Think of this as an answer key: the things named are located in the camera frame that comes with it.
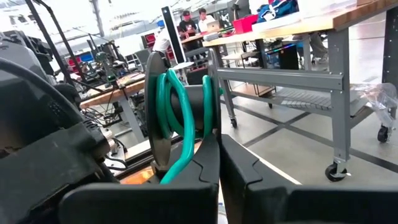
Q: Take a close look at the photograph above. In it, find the red plastic bin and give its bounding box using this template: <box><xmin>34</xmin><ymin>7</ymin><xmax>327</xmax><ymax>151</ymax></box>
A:
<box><xmin>232</xmin><ymin>14</ymin><xmax>259</xmax><ymax>34</ymax></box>

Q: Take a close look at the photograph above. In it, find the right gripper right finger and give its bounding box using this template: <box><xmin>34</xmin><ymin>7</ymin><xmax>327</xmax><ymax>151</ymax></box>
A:
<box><xmin>220</xmin><ymin>134</ymin><xmax>398</xmax><ymax>224</ymax></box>

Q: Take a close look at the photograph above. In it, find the black cord spool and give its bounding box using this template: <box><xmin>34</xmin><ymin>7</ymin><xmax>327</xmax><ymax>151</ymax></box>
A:
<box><xmin>144</xmin><ymin>48</ymin><xmax>223</xmax><ymax>172</ymax></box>

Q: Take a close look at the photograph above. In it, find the black computer tower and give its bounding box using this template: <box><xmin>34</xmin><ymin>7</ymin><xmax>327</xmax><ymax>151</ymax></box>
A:
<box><xmin>266</xmin><ymin>43</ymin><xmax>300</xmax><ymax>71</ymax></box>

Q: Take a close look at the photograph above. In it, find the grey wood-topped workbench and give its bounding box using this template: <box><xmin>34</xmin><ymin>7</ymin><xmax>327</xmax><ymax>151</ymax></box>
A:
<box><xmin>203</xmin><ymin>0</ymin><xmax>398</xmax><ymax>183</ymax></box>

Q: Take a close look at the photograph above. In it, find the blue cloth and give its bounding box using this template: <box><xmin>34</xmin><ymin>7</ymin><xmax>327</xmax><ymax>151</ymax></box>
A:
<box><xmin>257</xmin><ymin>0</ymin><xmax>299</xmax><ymax>23</ymax></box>

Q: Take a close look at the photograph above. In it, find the laptop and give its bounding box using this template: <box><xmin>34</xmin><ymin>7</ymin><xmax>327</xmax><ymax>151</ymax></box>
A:
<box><xmin>206</xmin><ymin>20</ymin><xmax>222</xmax><ymax>34</ymax></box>

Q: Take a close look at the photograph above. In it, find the grey office chair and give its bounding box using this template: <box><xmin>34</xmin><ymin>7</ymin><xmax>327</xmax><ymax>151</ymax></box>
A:
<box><xmin>135</xmin><ymin>49</ymin><xmax>152</xmax><ymax>71</ymax></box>

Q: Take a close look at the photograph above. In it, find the wood-topped robot table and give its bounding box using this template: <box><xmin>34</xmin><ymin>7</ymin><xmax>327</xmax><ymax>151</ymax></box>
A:
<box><xmin>80</xmin><ymin>73</ymin><xmax>147</xmax><ymax>144</ymax></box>

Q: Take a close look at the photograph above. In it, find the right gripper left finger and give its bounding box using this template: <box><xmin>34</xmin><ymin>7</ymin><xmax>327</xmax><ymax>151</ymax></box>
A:
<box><xmin>58</xmin><ymin>132</ymin><xmax>221</xmax><ymax>224</ymax></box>

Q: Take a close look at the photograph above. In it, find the black equipment case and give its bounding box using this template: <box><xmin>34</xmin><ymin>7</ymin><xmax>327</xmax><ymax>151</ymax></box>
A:
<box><xmin>186</xmin><ymin>68</ymin><xmax>210</xmax><ymax>85</ymax></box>

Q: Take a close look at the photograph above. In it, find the black vertical post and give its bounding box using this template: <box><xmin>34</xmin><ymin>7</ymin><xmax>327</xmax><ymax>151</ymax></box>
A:
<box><xmin>160</xmin><ymin>6</ymin><xmax>187</xmax><ymax>65</ymax></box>

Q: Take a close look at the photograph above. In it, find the clear plastic wrap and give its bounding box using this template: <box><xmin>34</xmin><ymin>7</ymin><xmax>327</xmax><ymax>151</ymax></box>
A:
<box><xmin>351</xmin><ymin>82</ymin><xmax>398</xmax><ymax>128</ymax></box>

